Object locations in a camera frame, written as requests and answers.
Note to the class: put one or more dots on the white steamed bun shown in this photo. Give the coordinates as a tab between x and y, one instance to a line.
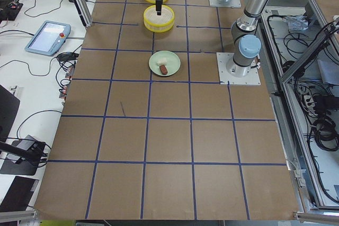
162	61

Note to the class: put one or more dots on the red-brown bun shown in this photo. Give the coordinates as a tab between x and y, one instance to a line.
163	70

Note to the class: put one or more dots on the light green plate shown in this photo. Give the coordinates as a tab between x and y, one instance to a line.
173	62

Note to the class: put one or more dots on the black camera stand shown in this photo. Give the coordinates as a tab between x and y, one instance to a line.
28	149

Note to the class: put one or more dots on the blue teach pendant tablet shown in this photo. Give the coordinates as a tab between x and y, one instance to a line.
49	38

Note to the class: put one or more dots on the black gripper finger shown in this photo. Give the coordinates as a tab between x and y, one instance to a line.
158	4

